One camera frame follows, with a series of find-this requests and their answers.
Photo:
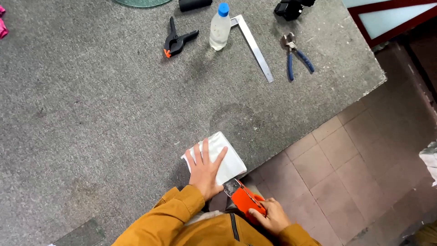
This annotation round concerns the clear plastic bottle blue cap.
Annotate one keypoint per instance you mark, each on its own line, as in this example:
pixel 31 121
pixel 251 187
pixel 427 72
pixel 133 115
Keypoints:
pixel 220 29

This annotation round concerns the white plastic packet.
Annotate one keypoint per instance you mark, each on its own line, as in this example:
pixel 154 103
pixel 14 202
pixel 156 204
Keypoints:
pixel 222 159

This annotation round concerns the black spring clamp orange tips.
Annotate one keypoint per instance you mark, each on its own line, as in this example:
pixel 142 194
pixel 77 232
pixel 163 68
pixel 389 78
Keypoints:
pixel 177 41

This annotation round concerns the person's left hand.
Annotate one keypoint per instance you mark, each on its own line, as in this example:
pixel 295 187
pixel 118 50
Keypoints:
pixel 204 173

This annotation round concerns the black cylinder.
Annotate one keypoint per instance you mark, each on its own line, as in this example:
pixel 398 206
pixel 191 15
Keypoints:
pixel 194 4

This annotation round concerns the white crumpled bag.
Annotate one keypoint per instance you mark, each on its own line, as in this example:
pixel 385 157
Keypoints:
pixel 429 162

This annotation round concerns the orange tape dispenser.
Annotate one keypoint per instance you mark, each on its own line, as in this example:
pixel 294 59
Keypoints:
pixel 244 198

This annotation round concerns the person's right hand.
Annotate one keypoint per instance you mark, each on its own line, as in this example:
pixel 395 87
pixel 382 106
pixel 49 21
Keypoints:
pixel 271 216

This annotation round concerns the red framed glass panel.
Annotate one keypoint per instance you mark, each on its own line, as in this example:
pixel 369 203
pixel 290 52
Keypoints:
pixel 389 17

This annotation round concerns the round glass pane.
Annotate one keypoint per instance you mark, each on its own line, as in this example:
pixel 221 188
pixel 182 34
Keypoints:
pixel 141 2

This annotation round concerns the metal try square ruler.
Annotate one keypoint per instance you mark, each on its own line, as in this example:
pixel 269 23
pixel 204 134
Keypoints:
pixel 254 46

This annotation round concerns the person's right fingers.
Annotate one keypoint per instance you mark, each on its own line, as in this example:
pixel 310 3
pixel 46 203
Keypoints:
pixel 261 211

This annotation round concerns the pink cloth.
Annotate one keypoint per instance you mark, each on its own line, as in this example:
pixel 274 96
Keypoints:
pixel 2 24

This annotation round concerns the person's mustard jacket torso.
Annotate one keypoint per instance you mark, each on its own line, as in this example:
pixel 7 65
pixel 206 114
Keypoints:
pixel 218 230

